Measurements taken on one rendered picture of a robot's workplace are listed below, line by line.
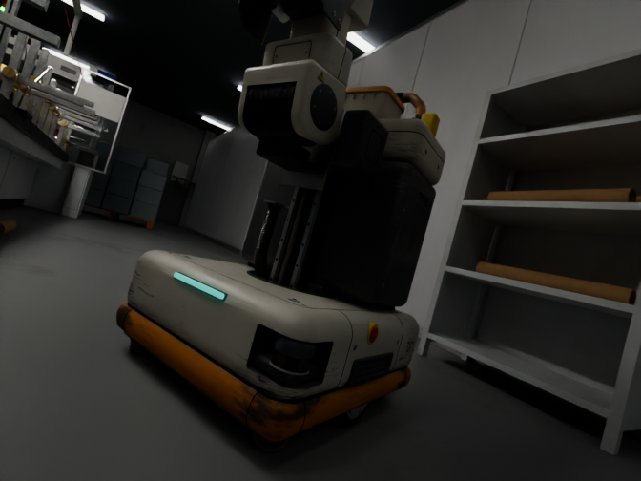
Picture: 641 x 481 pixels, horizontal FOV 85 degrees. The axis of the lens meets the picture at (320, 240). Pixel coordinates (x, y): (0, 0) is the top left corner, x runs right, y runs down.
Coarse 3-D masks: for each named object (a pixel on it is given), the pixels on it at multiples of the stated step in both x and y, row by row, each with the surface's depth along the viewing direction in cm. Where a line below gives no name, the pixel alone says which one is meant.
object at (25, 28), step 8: (0, 16) 101; (8, 16) 102; (8, 24) 102; (16, 24) 103; (24, 24) 104; (24, 32) 105; (32, 32) 105; (40, 32) 106; (48, 32) 107; (40, 40) 108; (48, 40) 107; (56, 40) 108; (56, 48) 110
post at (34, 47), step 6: (36, 42) 197; (30, 48) 196; (36, 48) 197; (30, 54) 196; (36, 54) 199; (30, 60) 196; (24, 66) 195; (30, 66) 196; (24, 72) 195; (30, 72) 197; (12, 102) 194
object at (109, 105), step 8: (80, 88) 411; (88, 88) 415; (96, 88) 419; (80, 96) 412; (88, 96) 416; (96, 96) 420; (104, 96) 424; (112, 96) 428; (120, 96) 432; (96, 104) 421; (104, 104) 425; (112, 104) 429; (120, 104) 433; (96, 112) 422; (104, 112) 426; (112, 112) 430; (120, 112) 434; (112, 120) 431
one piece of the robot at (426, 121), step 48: (432, 144) 98; (288, 192) 112; (336, 192) 102; (384, 192) 93; (432, 192) 106; (288, 240) 103; (336, 240) 99; (384, 240) 91; (336, 288) 97; (384, 288) 92
